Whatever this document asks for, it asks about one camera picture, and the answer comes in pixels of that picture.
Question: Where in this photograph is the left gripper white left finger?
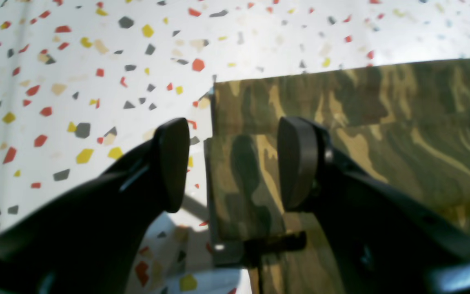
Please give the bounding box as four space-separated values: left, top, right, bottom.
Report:
0 118 190 294

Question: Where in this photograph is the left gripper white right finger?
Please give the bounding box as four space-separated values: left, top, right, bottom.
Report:
277 117 470 294

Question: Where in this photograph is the camouflage T-shirt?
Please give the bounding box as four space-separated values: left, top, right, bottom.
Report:
205 59 470 294

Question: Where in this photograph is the terrazzo pattern table cloth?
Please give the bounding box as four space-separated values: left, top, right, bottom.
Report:
0 0 470 294

